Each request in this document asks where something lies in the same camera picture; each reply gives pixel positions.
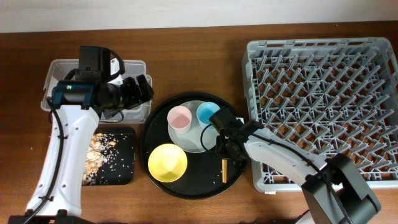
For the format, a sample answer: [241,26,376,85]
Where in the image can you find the nuts and rice food waste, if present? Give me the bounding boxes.
[82,133,117,185]

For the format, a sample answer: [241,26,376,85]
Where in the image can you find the grey dishwasher rack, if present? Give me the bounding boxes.
[242,37,397,189]

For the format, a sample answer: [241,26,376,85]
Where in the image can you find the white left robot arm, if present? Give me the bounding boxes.
[8,75,154,223]

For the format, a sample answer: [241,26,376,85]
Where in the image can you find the round black serving tray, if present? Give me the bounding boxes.
[139,92,248,200]

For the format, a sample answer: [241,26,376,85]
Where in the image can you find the pink cup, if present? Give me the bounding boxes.
[167,106,192,134]

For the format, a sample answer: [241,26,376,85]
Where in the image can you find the blue cup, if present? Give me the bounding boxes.
[197,102,220,129]

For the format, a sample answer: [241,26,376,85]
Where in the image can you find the clear plastic waste bin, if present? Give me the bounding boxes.
[40,59,152,124]

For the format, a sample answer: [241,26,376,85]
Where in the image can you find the black rectangular tray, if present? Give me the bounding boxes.
[95,126,136,185]

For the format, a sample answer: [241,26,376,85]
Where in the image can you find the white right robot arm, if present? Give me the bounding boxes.
[210,108,381,224]

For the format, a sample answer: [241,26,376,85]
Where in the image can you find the yellow bowl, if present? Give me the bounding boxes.
[147,143,188,183]

